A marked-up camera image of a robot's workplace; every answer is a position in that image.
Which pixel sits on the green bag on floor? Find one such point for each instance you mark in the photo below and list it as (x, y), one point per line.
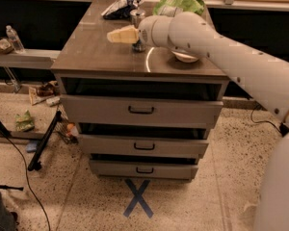
(24, 123)

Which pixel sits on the green chip bag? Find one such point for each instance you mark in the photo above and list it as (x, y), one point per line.
(173, 7)

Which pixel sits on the middle drawer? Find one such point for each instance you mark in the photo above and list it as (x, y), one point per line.
(141, 146)

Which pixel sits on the white bowl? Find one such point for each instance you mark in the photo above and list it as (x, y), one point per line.
(184, 57)

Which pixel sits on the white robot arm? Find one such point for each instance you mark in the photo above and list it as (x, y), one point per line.
(264, 77)

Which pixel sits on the dark blue snack bag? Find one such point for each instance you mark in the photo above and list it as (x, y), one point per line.
(121, 9)

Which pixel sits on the blue tape cross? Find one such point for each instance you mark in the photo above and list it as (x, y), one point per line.
(137, 198)

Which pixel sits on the top drawer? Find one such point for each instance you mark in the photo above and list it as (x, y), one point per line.
(142, 112)

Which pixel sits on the blue sponge on floor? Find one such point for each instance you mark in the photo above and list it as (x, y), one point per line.
(32, 146)

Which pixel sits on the black tripod leg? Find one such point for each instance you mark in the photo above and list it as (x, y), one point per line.
(35, 163)

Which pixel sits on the drawer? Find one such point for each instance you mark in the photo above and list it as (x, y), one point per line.
(142, 112)
(143, 170)
(141, 146)

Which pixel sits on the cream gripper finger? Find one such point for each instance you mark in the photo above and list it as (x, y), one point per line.
(127, 34)

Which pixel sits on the floor trash wrapper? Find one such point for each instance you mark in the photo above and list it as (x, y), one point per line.
(43, 92)

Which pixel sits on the grey drawer cabinet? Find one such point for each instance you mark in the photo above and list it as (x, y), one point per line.
(90, 65)

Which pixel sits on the wire basket with orange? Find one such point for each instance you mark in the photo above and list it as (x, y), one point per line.
(64, 128)

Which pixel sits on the brown bowl on shelf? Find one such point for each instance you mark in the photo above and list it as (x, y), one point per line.
(5, 46)

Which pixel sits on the black power adapter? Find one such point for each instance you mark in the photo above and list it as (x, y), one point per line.
(284, 130)

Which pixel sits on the clear water bottle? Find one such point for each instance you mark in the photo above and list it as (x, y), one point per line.
(14, 39)

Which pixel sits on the bottom drawer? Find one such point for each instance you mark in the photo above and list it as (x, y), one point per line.
(143, 170)

